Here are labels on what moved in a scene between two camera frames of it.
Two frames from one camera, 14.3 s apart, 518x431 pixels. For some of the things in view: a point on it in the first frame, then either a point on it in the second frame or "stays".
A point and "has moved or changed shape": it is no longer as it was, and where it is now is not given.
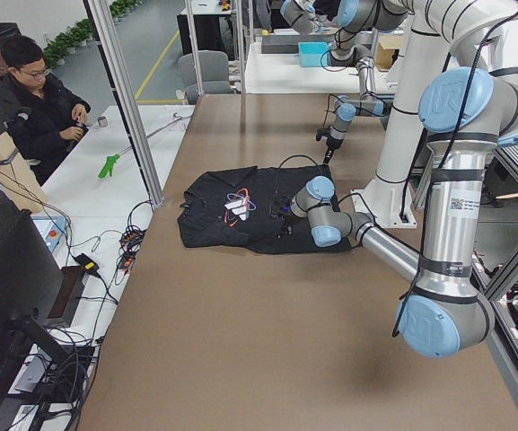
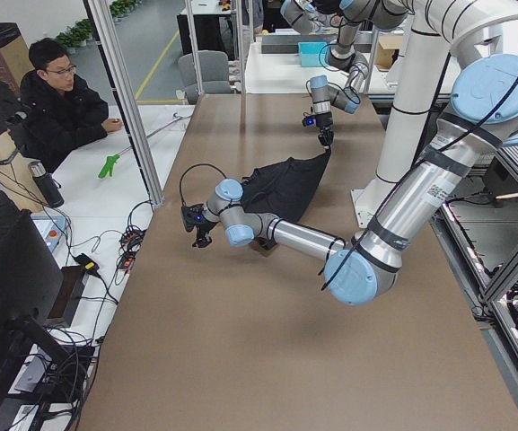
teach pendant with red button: x=51 y=228 stays
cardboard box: x=384 y=50 stays
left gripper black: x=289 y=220 to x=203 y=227
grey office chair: x=213 y=73 stays
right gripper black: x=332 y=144 to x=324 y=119
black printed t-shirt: x=232 y=207 has moved or changed shape
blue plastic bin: x=315 y=54 stays
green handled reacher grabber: x=111 y=160 stays
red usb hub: x=130 y=241 stays
